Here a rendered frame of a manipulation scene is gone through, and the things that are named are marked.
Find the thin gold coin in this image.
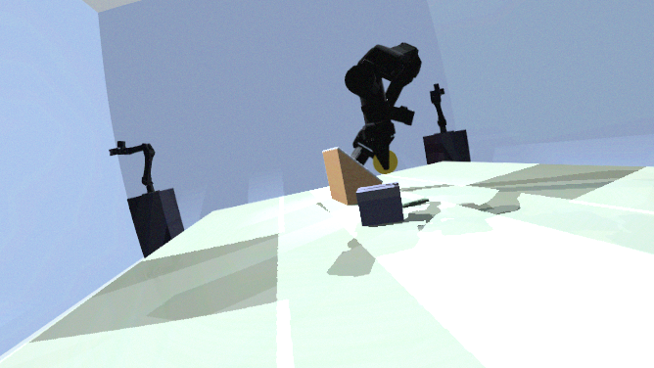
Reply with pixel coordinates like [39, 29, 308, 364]
[372, 151, 397, 174]

